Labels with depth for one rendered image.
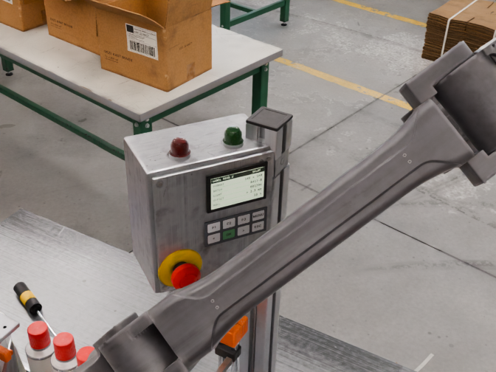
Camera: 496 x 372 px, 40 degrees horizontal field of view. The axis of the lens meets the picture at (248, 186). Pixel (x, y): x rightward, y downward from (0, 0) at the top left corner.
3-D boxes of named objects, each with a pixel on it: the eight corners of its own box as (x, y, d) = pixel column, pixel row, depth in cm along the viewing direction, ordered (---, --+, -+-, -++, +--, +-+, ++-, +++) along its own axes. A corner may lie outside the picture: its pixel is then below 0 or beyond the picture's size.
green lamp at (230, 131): (218, 141, 85) (218, 125, 84) (238, 136, 86) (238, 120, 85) (227, 150, 83) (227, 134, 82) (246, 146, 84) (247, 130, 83)
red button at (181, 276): (165, 260, 86) (174, 274, 84) (193, 252, 88) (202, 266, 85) (167, 283, 88) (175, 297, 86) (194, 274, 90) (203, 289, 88)
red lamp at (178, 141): (165, 152, 83) (164, 136, 81) (186, 147, 84) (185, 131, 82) (173, 163, 81) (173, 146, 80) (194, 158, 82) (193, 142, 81)
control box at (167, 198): (132, 253, 96) (122, 136, 86) (241, 224, 103) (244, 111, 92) (156, 299, 89) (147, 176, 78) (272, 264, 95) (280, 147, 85)
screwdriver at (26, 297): (13, 293, 154) (11, 283, 153) (26, 288, 156) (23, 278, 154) (52, 347, 142) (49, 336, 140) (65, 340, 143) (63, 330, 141)
